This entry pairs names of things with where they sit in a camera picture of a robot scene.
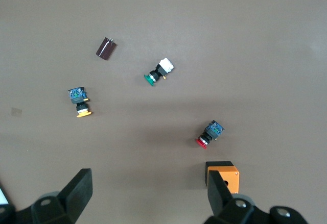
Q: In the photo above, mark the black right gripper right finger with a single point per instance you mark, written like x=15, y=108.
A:
x=222, y=203

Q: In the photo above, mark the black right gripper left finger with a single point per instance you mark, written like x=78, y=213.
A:
x=74, y=196

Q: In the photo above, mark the orange box with hole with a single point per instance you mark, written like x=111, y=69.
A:
x=230, y=178

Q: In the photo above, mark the dark brown cylindrical capacitor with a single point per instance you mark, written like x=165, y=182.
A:
x=106, y=49

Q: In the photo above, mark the red push button switch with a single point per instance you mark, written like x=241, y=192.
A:
x=210, y=134

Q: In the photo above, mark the green push button switch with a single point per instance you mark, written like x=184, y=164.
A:
x=159, y=71

